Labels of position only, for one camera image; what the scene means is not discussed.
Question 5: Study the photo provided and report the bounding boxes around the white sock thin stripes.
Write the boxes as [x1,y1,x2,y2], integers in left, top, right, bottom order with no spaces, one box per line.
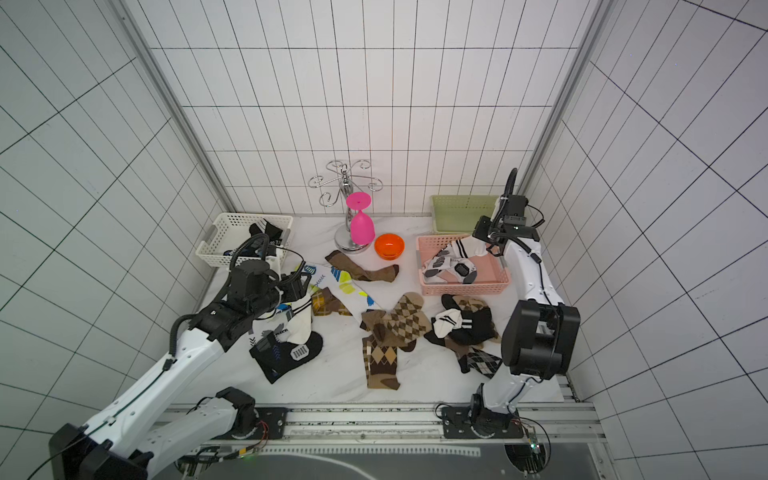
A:
[278,303,312,345]

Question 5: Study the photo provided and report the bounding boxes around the black striped sock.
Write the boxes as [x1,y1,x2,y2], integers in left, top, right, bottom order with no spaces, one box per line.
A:
[240,219,284,258]

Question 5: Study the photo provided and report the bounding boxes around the white sock black stripes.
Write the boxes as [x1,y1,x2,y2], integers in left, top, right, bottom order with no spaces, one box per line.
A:
[445,236,487,259]

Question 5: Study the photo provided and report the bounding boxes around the black sock white logo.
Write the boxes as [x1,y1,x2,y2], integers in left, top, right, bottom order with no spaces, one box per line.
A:
[249,331,323,384]

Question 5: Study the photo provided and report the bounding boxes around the pink plastic basket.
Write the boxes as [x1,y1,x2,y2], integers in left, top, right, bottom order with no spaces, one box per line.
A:
[417,235,511,295]

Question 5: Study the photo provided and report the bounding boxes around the black white sock pile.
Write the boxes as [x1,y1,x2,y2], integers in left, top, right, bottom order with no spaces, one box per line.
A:
[424,294,501,347]

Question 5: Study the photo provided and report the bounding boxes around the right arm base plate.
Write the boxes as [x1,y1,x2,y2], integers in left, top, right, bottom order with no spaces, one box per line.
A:
[436,405,524,440]

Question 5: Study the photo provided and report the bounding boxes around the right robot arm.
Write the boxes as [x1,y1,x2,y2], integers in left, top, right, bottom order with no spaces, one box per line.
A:
[469,168,581,424]

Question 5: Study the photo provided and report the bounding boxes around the chrome cup holder stand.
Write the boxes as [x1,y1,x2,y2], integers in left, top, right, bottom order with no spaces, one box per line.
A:
[308,158,383,254]

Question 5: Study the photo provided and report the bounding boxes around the green plastic basket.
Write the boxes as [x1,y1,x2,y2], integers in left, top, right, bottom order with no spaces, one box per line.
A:
[431,195,505,234]

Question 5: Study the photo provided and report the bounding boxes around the white sock yellow blue patches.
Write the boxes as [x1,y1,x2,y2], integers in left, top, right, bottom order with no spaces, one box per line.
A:
[302,264,380,316]

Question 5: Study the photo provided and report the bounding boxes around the white plastic basket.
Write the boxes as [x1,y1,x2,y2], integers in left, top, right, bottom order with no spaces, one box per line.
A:
[195,213,294,270]

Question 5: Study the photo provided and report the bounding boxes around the brown long sock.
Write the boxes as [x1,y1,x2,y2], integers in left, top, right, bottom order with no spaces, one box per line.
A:
[325,250,400,283]

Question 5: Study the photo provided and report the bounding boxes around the yellow brown plaid sock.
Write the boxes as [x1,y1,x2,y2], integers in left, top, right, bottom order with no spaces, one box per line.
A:
[311,288,352,317]

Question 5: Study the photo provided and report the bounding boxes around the brown argyle sock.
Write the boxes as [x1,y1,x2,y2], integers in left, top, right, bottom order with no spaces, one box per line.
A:
[361,292,432,390]

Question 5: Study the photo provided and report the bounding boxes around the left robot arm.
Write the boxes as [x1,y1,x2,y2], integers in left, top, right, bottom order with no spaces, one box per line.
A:
[44,233,311,479]

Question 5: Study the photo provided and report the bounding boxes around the black grey argyle sock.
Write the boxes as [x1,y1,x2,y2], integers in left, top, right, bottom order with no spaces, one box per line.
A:
[456,347,502,379]

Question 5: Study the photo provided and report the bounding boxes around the aluminium rail frame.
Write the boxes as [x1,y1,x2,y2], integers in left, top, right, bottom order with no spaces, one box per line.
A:
[178,403,617,479]

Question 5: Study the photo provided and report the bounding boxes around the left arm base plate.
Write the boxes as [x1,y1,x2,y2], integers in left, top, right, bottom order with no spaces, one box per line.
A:
[214,407,289,443]

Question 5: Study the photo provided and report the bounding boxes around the orange plastic bowl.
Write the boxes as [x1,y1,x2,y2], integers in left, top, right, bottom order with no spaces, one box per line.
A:
[374,233,405,261]

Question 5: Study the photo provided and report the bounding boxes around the white sock grey pattern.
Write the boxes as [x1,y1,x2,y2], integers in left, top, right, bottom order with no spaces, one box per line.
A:
[422,252,478,284]

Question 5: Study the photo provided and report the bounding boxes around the pink plastic goblet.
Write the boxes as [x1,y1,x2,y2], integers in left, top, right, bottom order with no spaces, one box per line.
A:
[346,192,376,245]

